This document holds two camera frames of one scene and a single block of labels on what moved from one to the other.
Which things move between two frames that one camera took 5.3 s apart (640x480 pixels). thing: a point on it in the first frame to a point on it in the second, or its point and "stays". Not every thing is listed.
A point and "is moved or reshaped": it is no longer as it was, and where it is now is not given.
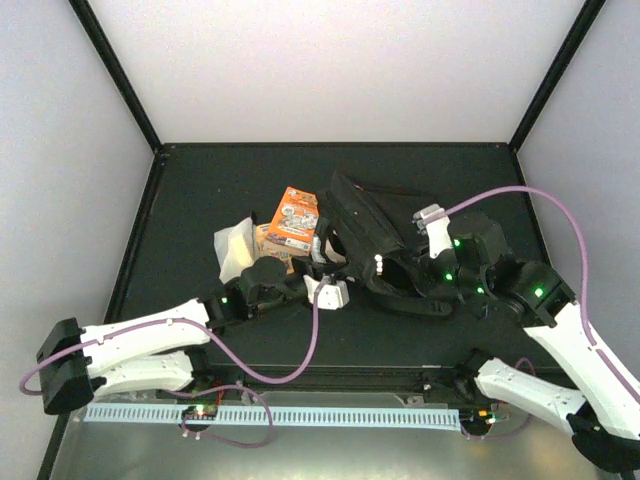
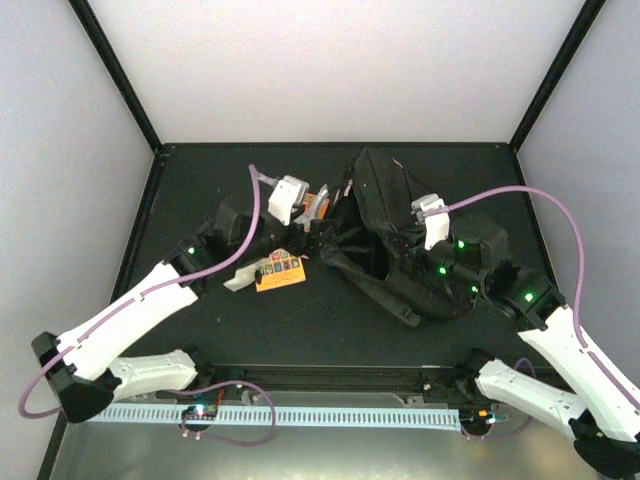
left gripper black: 320,270 to 313,245
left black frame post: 118,73 stays
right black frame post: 556,67 stays
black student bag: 371,234 is moved or reshaped
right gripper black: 426,280 stays
